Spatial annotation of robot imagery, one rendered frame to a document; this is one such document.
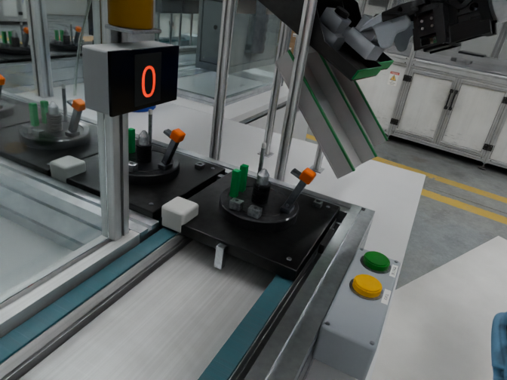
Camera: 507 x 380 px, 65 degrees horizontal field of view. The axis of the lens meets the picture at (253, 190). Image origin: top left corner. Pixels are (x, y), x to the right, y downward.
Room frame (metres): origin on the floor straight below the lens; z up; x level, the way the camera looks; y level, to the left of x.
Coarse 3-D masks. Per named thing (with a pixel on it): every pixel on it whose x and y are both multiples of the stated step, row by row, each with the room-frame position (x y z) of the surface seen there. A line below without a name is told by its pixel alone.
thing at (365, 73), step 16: (272, 0) 0.89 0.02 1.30; (288, 0) 0.87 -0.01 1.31; (320, 0) 0.98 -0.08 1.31; (336, 0) 0.96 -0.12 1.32; (288, 16) 0.87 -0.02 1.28; (320, 16) 0.97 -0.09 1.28; (320, 32) 0.83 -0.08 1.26; (320, 48) 0.82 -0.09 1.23; (352, 48) 0.92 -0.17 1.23; (336, 64) 0.80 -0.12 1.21; (352, 64) 0.86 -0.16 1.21; (368, 64) 0.90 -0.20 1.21; (352, 80) 0.78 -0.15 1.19
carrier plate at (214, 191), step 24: (216, 192) 0.67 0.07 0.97; (288, 192) 0.71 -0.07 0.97; (216, 216) 0.58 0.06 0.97; (312, 216) 0.63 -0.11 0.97; (336, 216) 0.67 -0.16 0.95; (216, 240) 0.52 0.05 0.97; (240, 240) 0.52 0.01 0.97; (264, 240) 0.53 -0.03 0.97; (288, 240) 0.54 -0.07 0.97; (312, 240) 0.55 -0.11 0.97; (264, 264) 0.48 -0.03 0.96; (288, 264) 0.48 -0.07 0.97
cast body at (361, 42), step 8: (368, 16) 0.82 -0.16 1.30; (360, 24) 0.82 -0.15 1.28; (344, 32) 0.86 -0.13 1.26; (352, 32) 0.83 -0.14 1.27; (360, 32) 0.82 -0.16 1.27; (368, 32) 0.81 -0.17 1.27; (344, 40) 0.84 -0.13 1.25; (352, 40) 0.82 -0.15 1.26; (360, 40) 0.81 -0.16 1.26; (368, 40) 0.80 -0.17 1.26; (376, 40) 0.81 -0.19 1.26; (360, 48) 0.81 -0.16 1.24; (368, 48) 0.80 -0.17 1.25; (376, 48) 0.80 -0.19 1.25; (368, 56) 0.80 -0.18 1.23; (376, 56) 0.82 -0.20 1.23
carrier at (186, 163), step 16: (128, 128) 0.75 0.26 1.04; (128, 144) 0.74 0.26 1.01; (144, 144) 0.71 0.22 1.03; (128, 160) 0.71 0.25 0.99; (144, 160) 0.71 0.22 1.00; (160, 160) 0.73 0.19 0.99; (176, 160) 0.74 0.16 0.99; (192, 160) 0.80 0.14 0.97; (144, 176) 0.65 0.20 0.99; (160, 176) 0.67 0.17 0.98; (176, 176) 0.71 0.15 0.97; (192, 176) 0.72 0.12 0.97; (208, 176) 0.73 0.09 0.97; (144, 192) 0.63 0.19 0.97; (160, 192) 0.63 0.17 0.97; (176, 192) 0.64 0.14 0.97; (192, 192) 0.67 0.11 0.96; (144, 208) 0.57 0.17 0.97; (160, 208) 0.58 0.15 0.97
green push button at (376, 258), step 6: (372, 252) 0.54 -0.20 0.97; (378, 252) 0.54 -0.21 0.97; (366, 258) 0.52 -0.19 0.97; (372, 258) 0.52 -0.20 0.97; (378, 258) 0.52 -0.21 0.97; (384, 258) 0.53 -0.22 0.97; (366, 264) 0.52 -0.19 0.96; (372, 264) 0.51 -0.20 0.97; (378, 264) 0.51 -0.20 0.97; (384, 264) 0.51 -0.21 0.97; (378, 270) 0.50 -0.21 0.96; (384, 270) 0.51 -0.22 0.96
